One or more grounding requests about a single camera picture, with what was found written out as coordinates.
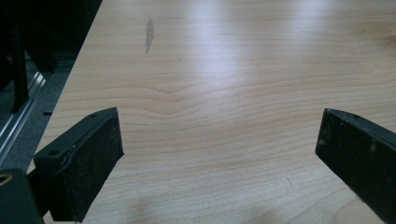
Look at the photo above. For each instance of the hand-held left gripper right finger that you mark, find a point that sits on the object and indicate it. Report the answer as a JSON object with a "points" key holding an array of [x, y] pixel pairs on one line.
{"points": [[361, 155]]}

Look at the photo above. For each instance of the silver metal floor rail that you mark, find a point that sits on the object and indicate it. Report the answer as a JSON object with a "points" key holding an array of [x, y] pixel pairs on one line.
{"points": [[18, 112]]}

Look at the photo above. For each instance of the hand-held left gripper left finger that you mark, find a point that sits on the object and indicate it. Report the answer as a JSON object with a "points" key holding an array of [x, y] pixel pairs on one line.
{"points": [[81, 161]]}

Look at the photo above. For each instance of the black metal stand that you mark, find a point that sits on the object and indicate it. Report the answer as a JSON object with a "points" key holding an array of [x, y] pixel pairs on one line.
{"points": [[19, 68]]}

